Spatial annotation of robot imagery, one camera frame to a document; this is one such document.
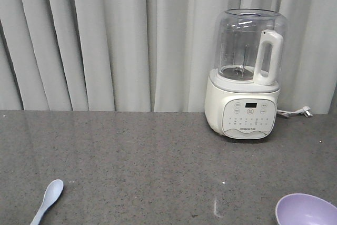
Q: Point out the light blue plastic spoon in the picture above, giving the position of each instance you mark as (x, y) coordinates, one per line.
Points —
(51, 195)

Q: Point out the purple plastic bowl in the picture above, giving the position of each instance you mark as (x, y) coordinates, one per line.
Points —
(301, 208)

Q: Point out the white blender with clear jar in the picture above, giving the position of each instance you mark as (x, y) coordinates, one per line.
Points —
(243, 84)

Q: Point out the grey pleated curtain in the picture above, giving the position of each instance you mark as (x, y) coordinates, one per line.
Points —
(149, 55)

